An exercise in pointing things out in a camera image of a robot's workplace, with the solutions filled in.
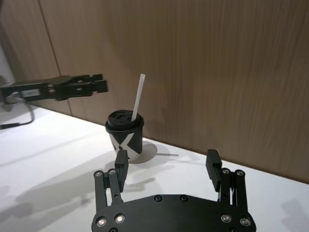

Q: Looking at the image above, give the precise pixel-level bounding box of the black plastic cup lid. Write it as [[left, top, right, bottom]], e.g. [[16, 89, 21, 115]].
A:
[[105, 109, 145, 134]]

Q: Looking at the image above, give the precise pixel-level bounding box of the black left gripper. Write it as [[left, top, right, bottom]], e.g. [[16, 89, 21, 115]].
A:
[[0, 73, 108, 102]]

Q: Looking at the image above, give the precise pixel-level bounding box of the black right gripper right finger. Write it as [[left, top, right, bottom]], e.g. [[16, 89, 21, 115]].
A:
[[205, 149, 250, 214]]

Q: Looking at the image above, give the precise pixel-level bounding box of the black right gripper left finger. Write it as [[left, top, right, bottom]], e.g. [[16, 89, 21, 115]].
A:
[[94, 149, 129, 214]]

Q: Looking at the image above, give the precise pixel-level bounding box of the white drinking straw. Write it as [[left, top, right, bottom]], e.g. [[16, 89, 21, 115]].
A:
[[131, 73, 147, 121]]

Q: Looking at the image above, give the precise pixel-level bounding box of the thin dark gripper cable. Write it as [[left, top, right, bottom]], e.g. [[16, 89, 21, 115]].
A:
[[0, 93, 35, 131]]

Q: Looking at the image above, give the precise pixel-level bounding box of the black and white paper cup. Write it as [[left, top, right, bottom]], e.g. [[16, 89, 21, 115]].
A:
[[107, 127, 143, 162]]

